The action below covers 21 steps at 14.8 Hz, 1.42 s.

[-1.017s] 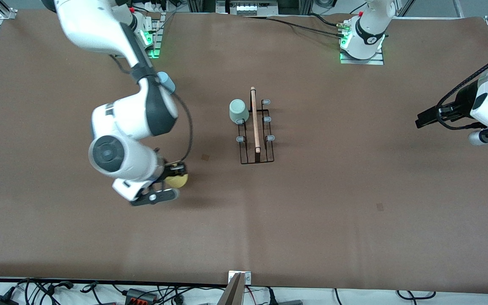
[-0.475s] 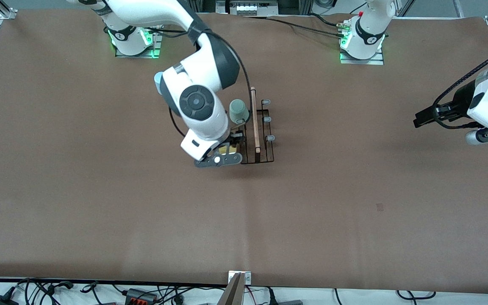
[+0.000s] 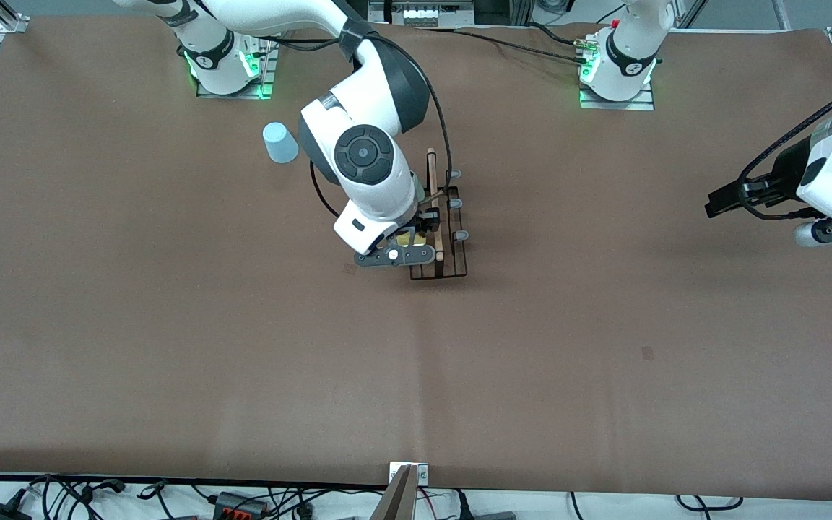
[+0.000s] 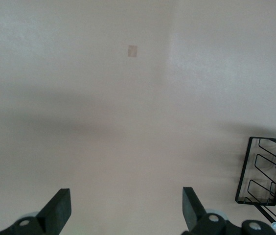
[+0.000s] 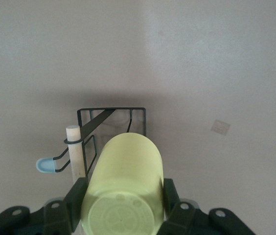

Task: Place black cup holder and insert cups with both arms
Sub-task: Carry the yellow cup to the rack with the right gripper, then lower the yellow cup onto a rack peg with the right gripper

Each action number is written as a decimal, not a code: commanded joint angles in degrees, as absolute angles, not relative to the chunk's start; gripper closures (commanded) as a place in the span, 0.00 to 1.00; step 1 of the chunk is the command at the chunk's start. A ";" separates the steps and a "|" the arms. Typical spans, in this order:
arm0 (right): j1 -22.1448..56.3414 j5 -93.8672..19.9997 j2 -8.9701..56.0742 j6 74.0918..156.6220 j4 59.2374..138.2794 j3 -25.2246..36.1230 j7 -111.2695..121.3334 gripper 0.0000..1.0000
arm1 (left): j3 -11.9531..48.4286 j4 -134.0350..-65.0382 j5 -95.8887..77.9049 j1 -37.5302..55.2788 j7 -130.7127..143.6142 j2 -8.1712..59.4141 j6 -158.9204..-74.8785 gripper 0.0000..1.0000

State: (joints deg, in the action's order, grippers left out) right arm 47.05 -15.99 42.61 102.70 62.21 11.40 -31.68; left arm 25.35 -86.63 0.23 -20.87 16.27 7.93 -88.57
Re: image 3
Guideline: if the black equipment frame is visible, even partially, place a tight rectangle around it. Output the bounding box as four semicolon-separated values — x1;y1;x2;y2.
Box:
365;0;532;27

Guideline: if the looped black cable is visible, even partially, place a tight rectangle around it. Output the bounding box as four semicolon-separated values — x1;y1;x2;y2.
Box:
676;494;743;511

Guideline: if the black braided table cable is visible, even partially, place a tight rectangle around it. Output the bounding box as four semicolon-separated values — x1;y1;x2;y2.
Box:
412;23;597;67

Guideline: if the white power strip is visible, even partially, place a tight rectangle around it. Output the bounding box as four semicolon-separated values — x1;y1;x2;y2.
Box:
389;2;476;27

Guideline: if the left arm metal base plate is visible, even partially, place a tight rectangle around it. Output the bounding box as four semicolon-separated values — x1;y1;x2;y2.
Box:
579;78;657;112

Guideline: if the black wire cup holder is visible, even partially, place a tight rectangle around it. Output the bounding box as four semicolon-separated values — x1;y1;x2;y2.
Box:
405;147;469;281

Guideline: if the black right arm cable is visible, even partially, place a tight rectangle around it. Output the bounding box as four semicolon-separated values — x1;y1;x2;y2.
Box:
264;32;455;219

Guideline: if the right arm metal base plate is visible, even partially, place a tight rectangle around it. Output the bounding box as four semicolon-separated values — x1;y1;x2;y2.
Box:
196;20;277;100

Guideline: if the black orange connector block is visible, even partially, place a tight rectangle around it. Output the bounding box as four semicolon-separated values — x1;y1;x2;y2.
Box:
212;492;270;518

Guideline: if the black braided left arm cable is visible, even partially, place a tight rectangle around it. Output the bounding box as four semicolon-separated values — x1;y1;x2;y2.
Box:
737;72;832;221

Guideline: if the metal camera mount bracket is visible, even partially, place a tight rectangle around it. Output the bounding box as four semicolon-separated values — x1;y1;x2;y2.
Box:
369;462;431;520

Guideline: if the light blue plastic cup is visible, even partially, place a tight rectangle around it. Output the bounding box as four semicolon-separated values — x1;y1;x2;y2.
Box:
262;122;300;165

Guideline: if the brown table mat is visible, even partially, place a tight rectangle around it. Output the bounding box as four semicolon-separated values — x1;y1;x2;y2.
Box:
0;16;832;503

